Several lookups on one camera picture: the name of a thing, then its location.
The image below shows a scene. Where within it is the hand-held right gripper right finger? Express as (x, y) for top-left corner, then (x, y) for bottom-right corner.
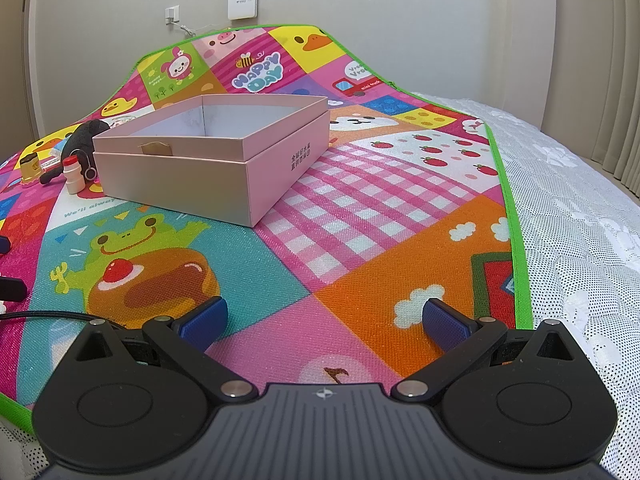
(391, 298), (577, 402)

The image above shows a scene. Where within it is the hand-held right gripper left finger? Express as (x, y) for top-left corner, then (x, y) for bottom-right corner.
(74, 296), (254, 402)

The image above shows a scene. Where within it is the white toy bottle red cap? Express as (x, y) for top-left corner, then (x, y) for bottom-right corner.
(61, 156), (84, 195)

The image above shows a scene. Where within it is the pink cardboard box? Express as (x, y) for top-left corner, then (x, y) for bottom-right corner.
(92, 94), (332, 228)

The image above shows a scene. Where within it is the brown toy jar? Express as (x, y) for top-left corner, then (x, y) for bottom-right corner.
(19, 154), (43, 188)

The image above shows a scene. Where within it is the black plush toy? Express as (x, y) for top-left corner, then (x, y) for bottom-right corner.
(39, 121), (111, 186)

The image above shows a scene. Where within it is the white patterned bed cover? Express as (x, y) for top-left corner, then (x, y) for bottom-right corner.
(0, 91), (640, 480)

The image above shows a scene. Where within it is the colourful cartoon play mat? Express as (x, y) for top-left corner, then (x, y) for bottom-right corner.
(0, 23), (533, 426)

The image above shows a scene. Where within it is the beige curtain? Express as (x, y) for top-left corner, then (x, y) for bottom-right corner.
(555, 0), (640, 181)

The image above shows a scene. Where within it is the black cable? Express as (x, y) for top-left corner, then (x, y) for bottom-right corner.
(0, 310), (103, 324)

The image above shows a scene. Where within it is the grey door frame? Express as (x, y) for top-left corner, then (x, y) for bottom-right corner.
(0, 0), (48, 161)

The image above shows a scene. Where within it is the white wall cable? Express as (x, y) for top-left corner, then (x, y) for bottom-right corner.
(170, 19), (236, 38)

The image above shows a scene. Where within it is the white wall device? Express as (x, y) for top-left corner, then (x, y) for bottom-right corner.
(228, 0), (259, 20)

